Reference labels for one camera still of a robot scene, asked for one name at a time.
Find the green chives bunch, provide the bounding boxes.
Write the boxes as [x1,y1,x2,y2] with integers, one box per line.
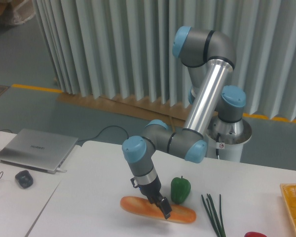
[201,194,226,237]

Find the red bell pepper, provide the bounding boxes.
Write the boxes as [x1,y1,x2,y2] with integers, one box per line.
[244,232,266,237]

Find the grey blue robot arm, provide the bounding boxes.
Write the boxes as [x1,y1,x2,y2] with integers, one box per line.
[122,26,246,219]

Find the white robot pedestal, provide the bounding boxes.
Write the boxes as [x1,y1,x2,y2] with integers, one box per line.
[205,116,252,162]

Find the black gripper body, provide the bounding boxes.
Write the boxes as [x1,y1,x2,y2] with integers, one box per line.
[139,176,163,202]

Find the black laptop power cable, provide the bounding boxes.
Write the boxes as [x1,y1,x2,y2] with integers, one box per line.
[77,125,129,145]

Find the orange baguette bread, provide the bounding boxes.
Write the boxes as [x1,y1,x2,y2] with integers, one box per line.
[120,196,197,224]

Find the silver laptop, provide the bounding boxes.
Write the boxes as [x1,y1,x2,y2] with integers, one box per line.
[0,128,78,174]

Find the black computer mouse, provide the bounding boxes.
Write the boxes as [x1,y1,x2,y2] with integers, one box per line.
[15,170,34,189]

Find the flat brown cardboard sheet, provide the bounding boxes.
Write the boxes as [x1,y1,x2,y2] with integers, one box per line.
[57,93,191,131]

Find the pale folding screen divider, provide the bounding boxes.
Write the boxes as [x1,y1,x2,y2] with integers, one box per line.
[33,0,296,120]

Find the cardboard boxes in plastic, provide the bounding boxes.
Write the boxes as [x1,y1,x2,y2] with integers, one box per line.
[0,0,36,26]

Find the white usb plug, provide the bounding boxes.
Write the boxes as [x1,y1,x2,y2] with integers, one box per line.
[56,168,67,173]

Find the green bell pepper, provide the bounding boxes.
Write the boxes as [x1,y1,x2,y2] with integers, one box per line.
[171,176,191,204]

